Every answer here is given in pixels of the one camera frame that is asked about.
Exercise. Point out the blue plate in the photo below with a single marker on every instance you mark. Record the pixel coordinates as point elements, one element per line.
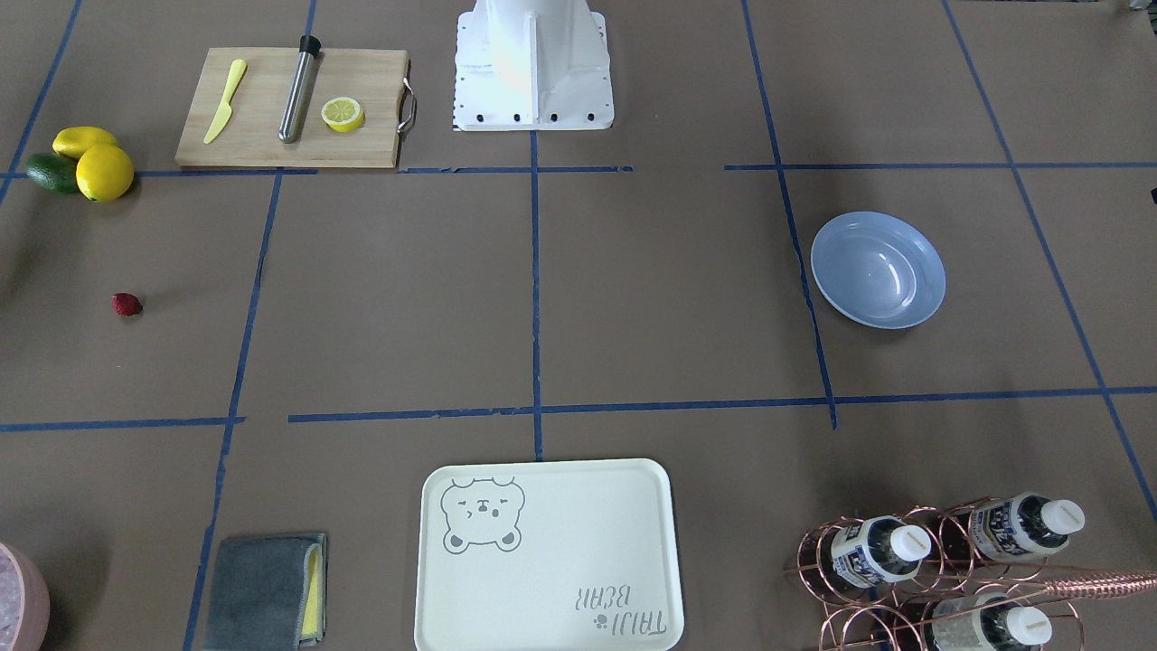
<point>878,270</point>

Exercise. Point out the red strawberry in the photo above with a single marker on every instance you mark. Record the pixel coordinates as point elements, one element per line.
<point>125,304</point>

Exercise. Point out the cream bear tray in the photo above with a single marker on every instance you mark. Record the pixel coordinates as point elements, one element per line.
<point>564,555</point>

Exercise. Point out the lemon half slice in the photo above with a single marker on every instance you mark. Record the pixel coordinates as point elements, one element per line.
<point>343,115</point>

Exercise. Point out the steel muddler black tip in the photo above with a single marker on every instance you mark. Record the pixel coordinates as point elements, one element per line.
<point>291,125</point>

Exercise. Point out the tea bottle white cap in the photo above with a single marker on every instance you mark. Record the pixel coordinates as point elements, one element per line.
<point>877,551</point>

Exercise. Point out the grey yellow folded cloth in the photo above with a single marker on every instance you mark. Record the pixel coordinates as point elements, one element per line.
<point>268,593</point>

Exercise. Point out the yellow plastic knife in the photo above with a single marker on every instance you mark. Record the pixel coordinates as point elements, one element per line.
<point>224,110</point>

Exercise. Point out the round yellow lemon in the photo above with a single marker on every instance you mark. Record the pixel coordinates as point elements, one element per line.
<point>104,173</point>

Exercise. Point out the elongated yellow lemon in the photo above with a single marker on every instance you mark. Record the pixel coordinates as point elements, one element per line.
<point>73,142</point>

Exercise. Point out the green avocado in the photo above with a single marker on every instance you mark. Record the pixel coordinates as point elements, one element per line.
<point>53,172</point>

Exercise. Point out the pink bowl of ice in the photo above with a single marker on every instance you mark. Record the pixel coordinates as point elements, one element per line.
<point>26,602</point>

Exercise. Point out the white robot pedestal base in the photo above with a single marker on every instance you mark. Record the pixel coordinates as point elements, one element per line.
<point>532,66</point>

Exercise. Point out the copper wire bottle rack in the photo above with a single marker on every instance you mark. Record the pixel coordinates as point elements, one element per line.
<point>878,618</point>

